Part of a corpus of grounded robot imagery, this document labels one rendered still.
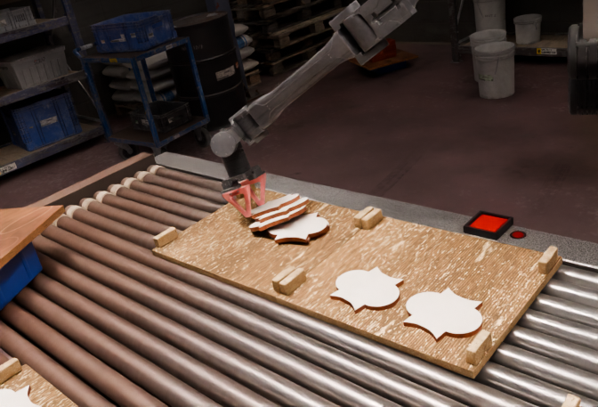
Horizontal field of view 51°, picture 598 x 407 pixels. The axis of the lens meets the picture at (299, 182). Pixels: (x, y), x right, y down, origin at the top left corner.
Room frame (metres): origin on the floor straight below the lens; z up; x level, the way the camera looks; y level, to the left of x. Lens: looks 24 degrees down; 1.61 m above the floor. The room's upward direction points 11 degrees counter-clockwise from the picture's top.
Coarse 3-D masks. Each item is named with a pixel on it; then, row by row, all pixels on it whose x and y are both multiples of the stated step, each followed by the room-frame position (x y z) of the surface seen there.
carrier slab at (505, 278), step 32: (384, 224) 1.21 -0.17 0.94; (416, 224) 1.18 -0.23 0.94; (352, 256) 1.10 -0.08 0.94; (384, 256) 1.08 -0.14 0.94; (416, 256) 1.05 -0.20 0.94; (448, 256) 1.03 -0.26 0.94; (480, 256) 1.01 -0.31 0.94; (512, 256) 0.99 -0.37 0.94; (320, 288) 1.01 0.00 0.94; (416, 288) 0.95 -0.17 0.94; (480, 288) 0.91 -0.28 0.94; (512, 288) 0.90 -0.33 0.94; (352, 320) 0.90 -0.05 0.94; (384, 320) 0.88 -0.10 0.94; (512, 320) 0.81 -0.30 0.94; (416, 352) 0.79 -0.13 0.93; (448, 352) 0.77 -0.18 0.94
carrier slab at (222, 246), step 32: (256, 192) 1.51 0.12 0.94; (224, 224) 1.36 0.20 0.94; (352, 224) 1.23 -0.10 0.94; (160, 256) 1.28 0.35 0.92; (192, 256) 1.23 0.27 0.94; (224, 256) 1.20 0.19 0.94; (256, 256) 1.18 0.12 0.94; (288, 256) 1.15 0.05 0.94; (320, 256) 1.13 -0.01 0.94; (256, 288) 1.06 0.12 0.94
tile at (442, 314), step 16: (448, 288) 0.92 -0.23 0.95; (416, 304) 0.89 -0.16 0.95; (432, 304) 0.88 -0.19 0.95; (448, 304) 0.87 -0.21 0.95; (464, 304) 0.87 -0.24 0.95; (480, 304) 0.86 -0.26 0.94; (416, 320) 0.85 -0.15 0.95; (432, 320) 0.84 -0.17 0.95; (448, 320) 0.83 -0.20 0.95; (464, 320) 0.82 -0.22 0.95; (480, 320) 0.82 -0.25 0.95; (432, 336) 0.81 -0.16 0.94; (448, 336) 0.80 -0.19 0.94; (464, 336) 0.79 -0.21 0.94
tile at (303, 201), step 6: (300, 198) 1.36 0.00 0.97; (306, 198) 1.31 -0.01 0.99; (294, 204) 1.30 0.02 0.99; (300, 204) 1.28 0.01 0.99; (282, 210) 1.27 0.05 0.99; (288, 210) 1.27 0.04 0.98; (258, 216) 1.31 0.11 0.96; (264, 216) 1.28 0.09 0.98; (270, 216) 1.28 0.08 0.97; (276, 216) 1.27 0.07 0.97
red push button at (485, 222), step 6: (480, 216) 1.17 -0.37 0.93; (486, 216) 1.17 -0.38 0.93; (492, 216) 1.16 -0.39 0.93; (474, 222) 1.15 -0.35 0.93; (480, 222) 1.15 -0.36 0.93; (486, 222) 1.15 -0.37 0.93; (492, 222) 1.14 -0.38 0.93; (498, 222) 1.14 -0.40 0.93; (504, 222) 1.13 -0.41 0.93; (480, 228) 1.13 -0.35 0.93; (486, 228) 1.12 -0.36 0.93; (492, 228) 1.12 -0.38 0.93; (498, 228) 1.11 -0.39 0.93
